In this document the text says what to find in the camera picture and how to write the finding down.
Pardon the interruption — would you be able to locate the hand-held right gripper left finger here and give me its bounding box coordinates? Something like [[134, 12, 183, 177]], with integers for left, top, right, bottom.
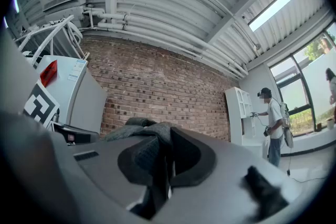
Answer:
[[49, 135, 170, 220]]

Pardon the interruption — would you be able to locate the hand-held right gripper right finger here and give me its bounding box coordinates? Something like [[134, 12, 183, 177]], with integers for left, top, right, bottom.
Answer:
[[157, 127, 302, 224]]

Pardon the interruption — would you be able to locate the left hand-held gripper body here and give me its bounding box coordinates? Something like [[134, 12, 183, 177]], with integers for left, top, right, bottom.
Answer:
[[23, 80, 60, 129]]

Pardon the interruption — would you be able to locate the dark grey backpack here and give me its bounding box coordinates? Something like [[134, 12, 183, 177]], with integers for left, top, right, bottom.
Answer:
[[99, 117, 182, 220]]

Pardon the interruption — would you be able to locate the red diamond sticker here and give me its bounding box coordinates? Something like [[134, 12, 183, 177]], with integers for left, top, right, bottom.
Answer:
[[40, 60, 58, 88]]

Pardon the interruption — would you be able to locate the black countertop appliance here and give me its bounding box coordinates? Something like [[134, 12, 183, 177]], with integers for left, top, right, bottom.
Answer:
[[51, 122, 100, 145]]

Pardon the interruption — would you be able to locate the white shelf cabinet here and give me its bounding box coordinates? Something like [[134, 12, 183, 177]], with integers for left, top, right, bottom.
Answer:
[[225, 87, 265, 145]]

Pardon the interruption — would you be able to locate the white metal rack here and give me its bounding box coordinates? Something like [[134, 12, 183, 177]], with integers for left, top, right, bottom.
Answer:
[[14, 15, 90, 61]]

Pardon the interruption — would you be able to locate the white air conditioner unit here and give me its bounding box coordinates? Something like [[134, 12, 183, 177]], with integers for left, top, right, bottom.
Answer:
[[42, 0, 87, 25]]

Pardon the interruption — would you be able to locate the black framed window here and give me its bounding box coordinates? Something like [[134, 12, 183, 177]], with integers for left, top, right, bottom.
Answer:
[[269, 22, 336, 137]]

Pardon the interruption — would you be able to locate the bundle of white ceiling pipes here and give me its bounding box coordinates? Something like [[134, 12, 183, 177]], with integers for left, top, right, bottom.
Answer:
[[83, 6, 249, 79]]

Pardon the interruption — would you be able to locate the rectangular ceiling light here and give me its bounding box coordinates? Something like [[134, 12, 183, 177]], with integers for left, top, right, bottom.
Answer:
[[248, 0, 295, 33]]

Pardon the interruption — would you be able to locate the black floor cable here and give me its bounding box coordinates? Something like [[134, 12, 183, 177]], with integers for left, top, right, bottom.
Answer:
[[286, 138, 329, 184]]

